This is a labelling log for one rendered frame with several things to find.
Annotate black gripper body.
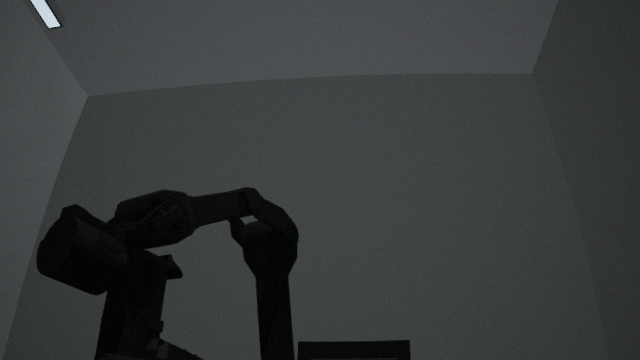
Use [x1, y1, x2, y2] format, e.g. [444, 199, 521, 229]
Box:
[94, 301, 164, 360]

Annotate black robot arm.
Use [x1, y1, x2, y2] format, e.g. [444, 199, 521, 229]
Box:
[36, 187, 299, 360]

